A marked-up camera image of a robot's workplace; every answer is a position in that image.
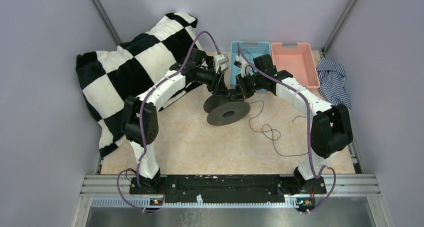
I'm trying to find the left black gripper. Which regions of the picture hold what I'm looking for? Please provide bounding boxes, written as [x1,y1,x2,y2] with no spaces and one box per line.
[194,64,231,97]

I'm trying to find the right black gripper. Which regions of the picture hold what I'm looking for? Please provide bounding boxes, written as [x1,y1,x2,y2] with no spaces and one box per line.
[231,72,264,101]

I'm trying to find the black cable spool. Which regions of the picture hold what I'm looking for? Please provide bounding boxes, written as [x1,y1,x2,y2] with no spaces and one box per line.
[203,95,251,126]

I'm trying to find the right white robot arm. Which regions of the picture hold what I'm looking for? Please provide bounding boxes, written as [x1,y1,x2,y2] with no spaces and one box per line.
[231,53,353,193]

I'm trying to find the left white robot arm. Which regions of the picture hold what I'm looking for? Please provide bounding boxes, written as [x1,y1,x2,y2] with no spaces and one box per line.
[121,48,229,194]

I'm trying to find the blue plastic basket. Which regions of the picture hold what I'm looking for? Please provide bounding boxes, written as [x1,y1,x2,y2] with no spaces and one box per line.
[229,41,271,89]

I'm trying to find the pink plastic basket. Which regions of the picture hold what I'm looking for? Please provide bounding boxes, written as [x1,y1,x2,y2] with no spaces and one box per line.
[270,42,320,90]

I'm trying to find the blue striped cloth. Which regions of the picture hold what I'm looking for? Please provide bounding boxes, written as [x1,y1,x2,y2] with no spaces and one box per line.
[316,57,352,109]

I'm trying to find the right corner metal profile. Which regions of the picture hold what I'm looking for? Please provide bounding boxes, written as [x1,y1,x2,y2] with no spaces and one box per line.
[321,0,359,56]

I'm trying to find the corner metal profile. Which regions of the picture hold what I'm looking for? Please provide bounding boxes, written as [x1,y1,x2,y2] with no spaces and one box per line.
[321,0,359,56]
[91,0,122,45]

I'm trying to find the black white checkered blanket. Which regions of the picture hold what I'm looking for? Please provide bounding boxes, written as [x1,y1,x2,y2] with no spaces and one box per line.
[75,12,202,157]

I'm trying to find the left corner metal profile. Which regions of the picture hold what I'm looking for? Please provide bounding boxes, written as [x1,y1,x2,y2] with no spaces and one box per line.
[91,0,122,45]

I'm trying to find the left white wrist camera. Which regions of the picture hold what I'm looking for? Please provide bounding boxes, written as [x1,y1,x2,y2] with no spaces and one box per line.
[213,53,230,73]

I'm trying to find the black cable in blue basket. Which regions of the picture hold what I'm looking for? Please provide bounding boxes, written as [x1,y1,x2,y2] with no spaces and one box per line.
[235,49,268,79]

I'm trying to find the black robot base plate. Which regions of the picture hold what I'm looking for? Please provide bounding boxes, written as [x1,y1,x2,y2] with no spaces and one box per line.
[129,174,327,204]

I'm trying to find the aluminium front frame rail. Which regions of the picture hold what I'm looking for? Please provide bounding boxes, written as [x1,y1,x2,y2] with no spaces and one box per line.
[72,174,392,227]

